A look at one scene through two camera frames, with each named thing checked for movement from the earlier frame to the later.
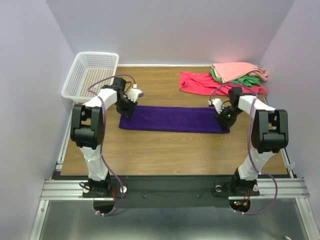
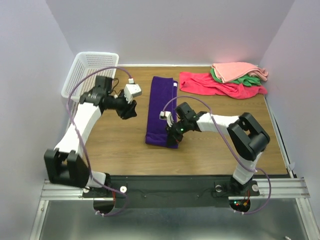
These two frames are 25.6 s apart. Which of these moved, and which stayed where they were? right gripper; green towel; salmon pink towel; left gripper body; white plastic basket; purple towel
Moved: purple towel; right gripper
Stayed: salmon pink towel; left gripper body; white plastic basket; green towel
